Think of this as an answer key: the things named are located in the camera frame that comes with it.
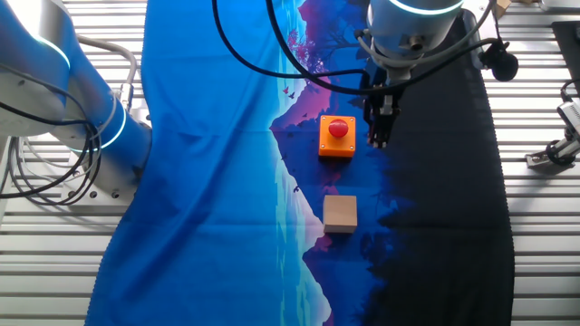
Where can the silver camera on bracket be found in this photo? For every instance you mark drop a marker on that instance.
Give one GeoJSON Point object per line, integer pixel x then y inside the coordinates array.
{"type": "Point", "coordinates": [572, 117]}

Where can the silver camera mounting bracket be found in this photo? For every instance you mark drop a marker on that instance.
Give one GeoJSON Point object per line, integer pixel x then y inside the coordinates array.
{"type": "Point", "coordinates": [550, 154]}

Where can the blue landscape printed cloth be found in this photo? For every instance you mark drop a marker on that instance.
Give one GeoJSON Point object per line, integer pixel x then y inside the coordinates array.
{"type": "Point", "coordinates": [204, 181]}

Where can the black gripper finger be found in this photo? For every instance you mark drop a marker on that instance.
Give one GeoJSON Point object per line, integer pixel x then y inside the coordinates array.
{"type": "Point", "coordinates": [377, 133]}
{"type": "Point", "coordinates": [392, 117]}

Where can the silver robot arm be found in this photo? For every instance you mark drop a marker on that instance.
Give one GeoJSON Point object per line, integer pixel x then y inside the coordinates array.
{"type": "Point", "coordinates": [36, 68]}

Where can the wooden blocks pile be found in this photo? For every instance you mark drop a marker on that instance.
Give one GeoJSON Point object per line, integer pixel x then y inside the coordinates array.
{"type": "Point", "coordinates": [502, 6]}

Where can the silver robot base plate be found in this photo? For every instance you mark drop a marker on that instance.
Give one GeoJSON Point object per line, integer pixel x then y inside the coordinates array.
{"type": "Point", "coordinates": [106, 192]}

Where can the orange box with red button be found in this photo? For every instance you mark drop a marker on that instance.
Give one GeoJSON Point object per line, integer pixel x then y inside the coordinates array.
{"type": "Point", "coordinates": [337, 138]}

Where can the black mat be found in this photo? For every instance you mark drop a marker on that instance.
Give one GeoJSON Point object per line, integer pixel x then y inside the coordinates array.
{"type": "Point", "coordinates": [568, 45]}

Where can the small wooden block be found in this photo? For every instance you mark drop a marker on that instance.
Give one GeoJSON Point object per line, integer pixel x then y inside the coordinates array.
{"type": "Point", "coordinates": [340, 212]}

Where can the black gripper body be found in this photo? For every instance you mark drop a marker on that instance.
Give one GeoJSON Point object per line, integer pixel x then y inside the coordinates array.
{"type": "Point", "coordinates": [385, 93]}

